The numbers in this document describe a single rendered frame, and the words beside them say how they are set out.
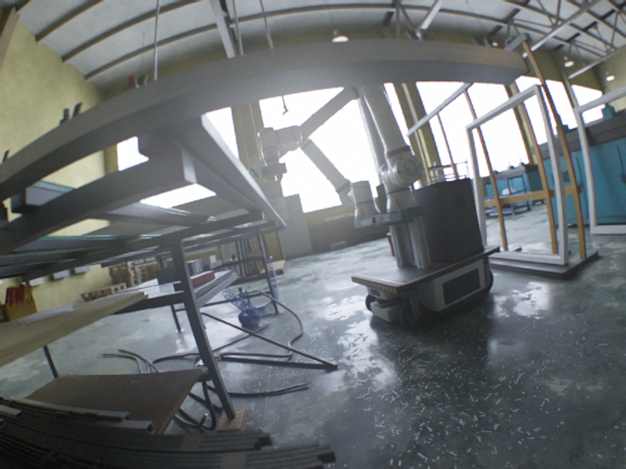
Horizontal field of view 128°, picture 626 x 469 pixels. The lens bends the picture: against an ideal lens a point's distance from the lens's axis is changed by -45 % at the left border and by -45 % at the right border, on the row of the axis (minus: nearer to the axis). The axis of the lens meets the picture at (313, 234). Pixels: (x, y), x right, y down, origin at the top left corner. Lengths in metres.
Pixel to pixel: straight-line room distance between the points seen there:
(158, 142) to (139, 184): 0.05
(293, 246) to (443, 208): 7.19
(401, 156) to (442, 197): 0.51
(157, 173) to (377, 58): 0.22
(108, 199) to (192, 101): 0.15
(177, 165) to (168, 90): 0.09
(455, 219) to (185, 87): 1.79
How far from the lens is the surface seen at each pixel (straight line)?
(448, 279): 1.75
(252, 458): 0.59
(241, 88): 0.22
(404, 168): 1.43
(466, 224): 1.96
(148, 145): 0.28
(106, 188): 0.32
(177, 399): 0.97
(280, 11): 10.84
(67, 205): 0.36
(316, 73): 0.22
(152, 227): 1.19
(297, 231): 8.67
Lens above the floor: 0.72
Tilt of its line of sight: 1 degrees down
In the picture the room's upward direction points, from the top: 13 degrees counter-clockwise
